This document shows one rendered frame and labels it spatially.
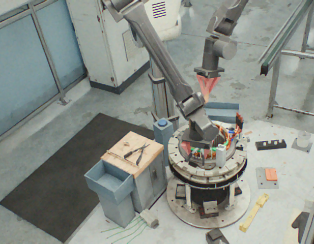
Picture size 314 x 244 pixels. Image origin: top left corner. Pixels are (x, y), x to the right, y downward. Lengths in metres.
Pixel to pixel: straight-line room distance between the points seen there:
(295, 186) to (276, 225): 0.24
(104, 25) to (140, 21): 2.44
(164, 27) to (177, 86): 0.55
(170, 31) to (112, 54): 2.02
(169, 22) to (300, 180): 0.95
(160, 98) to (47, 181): 1.56
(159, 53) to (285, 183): 0.98
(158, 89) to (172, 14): 0.39
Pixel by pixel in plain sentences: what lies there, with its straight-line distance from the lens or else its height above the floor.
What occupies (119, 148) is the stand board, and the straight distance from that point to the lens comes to 1.44.
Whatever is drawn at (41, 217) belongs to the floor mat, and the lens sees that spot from 2.73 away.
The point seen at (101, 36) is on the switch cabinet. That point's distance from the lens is 3.43.
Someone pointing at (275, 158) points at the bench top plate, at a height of 0.78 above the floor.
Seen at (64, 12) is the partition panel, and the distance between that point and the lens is 3.68.
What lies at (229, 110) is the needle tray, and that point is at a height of 1.03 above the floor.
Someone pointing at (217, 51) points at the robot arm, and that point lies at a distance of 1.12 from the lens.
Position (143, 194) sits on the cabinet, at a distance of 1.47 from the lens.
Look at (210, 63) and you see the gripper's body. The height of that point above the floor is 1.45.
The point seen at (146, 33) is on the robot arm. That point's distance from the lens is 0.92.
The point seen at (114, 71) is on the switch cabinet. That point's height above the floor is 0.30.
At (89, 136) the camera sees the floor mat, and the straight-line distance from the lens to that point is 3.23.
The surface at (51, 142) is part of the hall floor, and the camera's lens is 3.34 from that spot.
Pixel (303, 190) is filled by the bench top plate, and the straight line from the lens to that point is 1.67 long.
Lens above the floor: 2.03
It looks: 39 degrees down
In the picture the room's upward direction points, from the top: 8 degrees counter-clockwise
